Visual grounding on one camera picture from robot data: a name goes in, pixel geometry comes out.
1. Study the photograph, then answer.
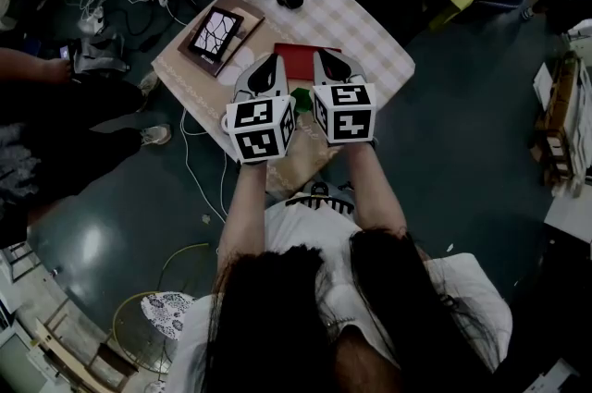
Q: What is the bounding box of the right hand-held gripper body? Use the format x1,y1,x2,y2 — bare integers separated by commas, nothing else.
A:
310,48,378,146

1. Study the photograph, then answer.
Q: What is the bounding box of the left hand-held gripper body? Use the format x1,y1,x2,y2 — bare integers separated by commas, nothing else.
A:
225,52,298,165

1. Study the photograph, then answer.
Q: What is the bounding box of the green cup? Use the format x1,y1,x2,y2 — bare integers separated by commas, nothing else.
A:
290,87,312,115

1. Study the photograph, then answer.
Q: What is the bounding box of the red tray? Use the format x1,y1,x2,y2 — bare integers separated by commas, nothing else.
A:
273,42,343,82

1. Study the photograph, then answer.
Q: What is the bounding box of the person's right forearm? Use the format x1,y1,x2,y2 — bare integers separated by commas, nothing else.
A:
344,141,408,239

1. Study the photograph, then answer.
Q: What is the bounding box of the person's left forearm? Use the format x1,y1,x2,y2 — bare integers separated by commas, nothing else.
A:
216,159,269,276

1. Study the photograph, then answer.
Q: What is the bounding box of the table with checked tablecloth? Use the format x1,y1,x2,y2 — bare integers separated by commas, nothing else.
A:
151,0,416,203

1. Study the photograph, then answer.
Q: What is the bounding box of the black hair claw clip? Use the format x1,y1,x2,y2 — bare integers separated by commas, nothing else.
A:
284,181,356,215

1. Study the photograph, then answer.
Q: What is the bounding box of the black tablet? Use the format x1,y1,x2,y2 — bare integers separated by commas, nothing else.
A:
187,6,245,62

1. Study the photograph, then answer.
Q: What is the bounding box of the brown book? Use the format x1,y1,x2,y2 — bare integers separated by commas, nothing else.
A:
177,0,266,79

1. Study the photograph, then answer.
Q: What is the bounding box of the person's white shirt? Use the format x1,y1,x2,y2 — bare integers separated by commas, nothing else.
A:
164,201,513,393

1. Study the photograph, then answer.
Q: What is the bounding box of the light grey bag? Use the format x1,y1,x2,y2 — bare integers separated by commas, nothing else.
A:
68,34,130,76

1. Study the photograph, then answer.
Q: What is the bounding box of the floral seat cushion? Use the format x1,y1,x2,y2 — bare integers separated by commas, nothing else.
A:
141,291,198,341

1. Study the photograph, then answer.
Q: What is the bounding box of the cardboard and white sheet stack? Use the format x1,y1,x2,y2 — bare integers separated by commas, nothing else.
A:
529,51,592,198

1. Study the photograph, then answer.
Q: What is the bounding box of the white table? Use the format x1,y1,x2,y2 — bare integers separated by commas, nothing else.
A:
543,191,592,244

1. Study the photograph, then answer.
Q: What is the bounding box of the white floor cable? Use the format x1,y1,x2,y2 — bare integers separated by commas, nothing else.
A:
179,106,230,224

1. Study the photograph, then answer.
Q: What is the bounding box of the yellow wire chair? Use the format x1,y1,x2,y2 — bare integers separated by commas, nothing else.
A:
112,242,212,376

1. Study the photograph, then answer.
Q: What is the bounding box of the metal wire rack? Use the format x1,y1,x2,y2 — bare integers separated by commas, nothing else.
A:
0,240,43,286

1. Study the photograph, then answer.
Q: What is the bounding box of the wooden frame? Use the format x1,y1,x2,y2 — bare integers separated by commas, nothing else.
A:
34,319,140,393

